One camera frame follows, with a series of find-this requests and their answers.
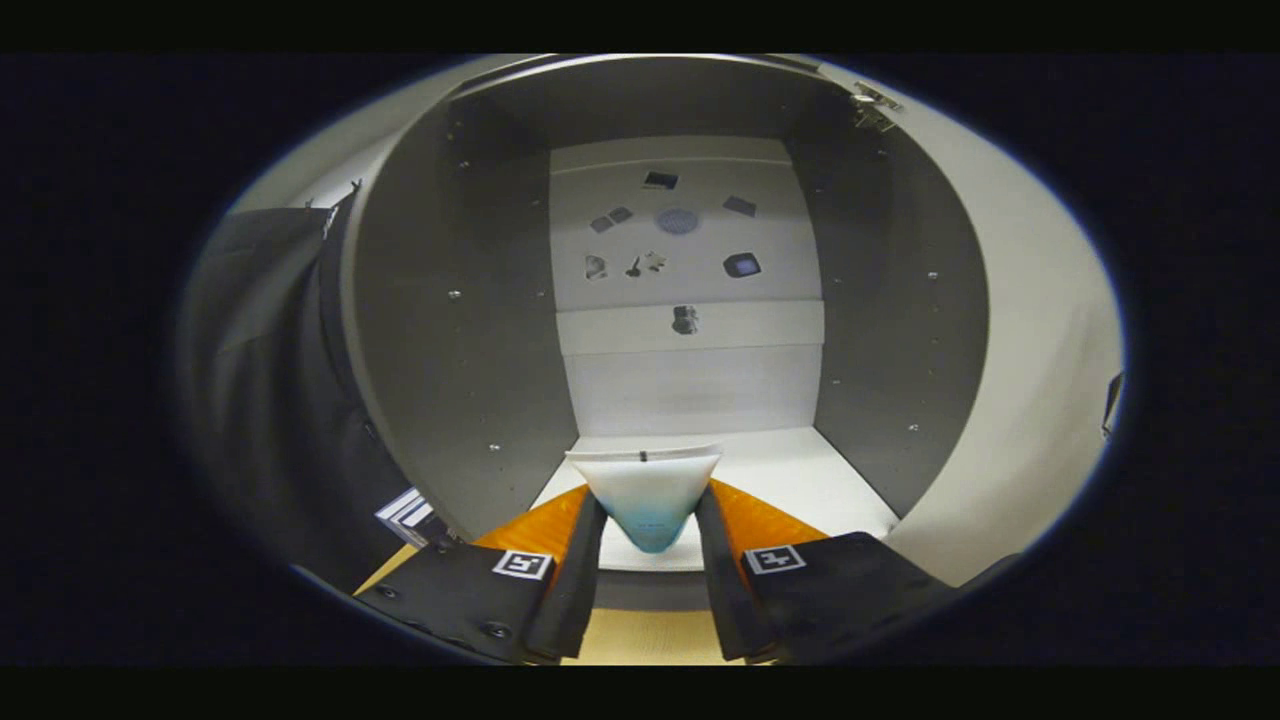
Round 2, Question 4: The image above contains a grey cabinet body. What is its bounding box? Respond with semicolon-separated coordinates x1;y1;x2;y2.
340;54;991;613

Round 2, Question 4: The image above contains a black backdrop cloth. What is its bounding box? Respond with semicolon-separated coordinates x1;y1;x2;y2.
180;195;426;593

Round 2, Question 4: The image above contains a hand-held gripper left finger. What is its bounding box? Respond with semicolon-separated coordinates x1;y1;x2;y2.
355;485;608;666

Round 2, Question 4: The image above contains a white and teal cup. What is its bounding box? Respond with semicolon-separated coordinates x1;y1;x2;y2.
566;445;723;554

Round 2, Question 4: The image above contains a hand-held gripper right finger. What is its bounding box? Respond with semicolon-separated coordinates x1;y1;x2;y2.
695;478;956;664

